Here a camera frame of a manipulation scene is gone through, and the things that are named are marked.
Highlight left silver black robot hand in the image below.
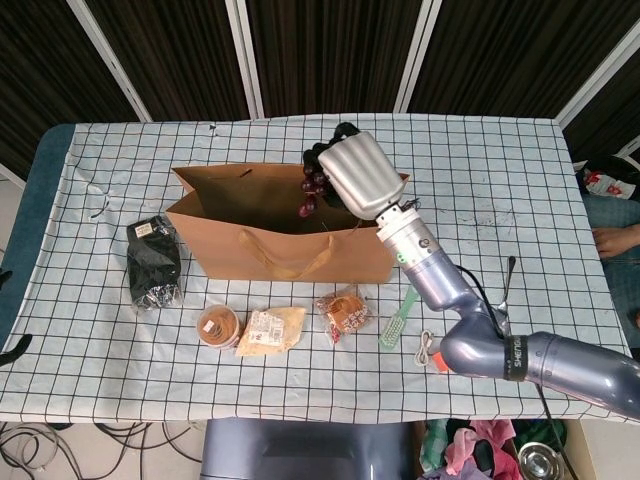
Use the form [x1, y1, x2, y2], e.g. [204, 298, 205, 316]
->
[0, 269, 34, 369]

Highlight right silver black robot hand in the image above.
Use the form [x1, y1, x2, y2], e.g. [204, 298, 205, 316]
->
[302, 121, 407, 222]

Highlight dark red grape bunch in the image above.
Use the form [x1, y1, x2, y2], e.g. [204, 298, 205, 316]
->
[298, 142, 335, 219]

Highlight bun packet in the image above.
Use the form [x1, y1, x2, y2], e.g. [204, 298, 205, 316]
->
[313, 284, 375, 344]

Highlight beige wedge food packet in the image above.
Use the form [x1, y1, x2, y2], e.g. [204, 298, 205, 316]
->
[234, 305, 307, 359]

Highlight clear round tub brown snacks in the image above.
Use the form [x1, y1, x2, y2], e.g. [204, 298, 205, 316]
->
[195, 304, 242, 351]

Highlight brown paper bag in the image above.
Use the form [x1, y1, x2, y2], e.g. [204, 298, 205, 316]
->
[164, 163, 415, 285]

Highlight red white printed bag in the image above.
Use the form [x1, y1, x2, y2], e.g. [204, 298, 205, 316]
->
[582, 168, 626, 199]

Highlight white black checkered tablecloth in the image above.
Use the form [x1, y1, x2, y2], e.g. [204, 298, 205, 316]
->
[0, 113, 637, 425]

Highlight green plastic brush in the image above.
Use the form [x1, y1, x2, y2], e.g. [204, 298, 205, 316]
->
[379, 286, 421, 349]

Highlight black plastic-wrapped pack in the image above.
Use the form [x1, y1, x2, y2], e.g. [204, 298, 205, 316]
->
[124, 214, 187, 315]

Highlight metal fork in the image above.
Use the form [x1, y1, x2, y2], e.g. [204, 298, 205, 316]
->
[498, 255, 517, 315]

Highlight seated person in jeans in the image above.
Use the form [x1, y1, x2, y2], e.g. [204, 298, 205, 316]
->
[572, 154, 640, 346]

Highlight blue-grey robot torso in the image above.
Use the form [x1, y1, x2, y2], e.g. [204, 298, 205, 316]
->
[199, 417, 417, 480]

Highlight pile of coloured cloths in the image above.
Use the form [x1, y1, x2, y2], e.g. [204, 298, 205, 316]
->
[419, 418, 569, 480]

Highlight metal bowl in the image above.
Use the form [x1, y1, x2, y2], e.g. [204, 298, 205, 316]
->
[517, 442, 564, 480]

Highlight cardboard box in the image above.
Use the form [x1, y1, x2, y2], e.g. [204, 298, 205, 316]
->
[562, 418, 601, 480]

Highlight white partition frame post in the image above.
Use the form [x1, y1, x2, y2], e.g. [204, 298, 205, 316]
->
[224, 0, 265, 120]
[67, 0, 154, 123]
[553, 19, 640, 126]
[393, 0, 444, 115]

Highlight tangle of black floor cables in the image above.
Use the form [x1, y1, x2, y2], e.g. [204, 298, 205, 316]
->
[0, 421, 207, 480]

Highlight white USB cable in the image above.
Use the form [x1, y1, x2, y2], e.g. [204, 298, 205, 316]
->
[413, 329, 435, 370]

